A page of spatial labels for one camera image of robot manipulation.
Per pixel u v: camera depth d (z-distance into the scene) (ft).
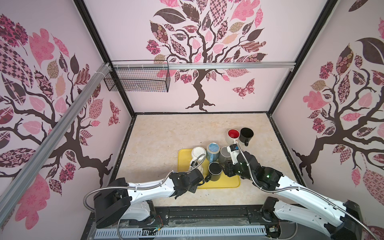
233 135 3.33
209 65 3.08
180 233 2.29
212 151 2.80
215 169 2.61
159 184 1.69
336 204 1.40
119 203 1.33
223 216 2.47
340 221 1.32
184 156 3.13
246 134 3.20
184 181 2.07
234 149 2.17
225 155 2.72
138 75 3.11
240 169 1.94
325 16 2.36
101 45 2.64
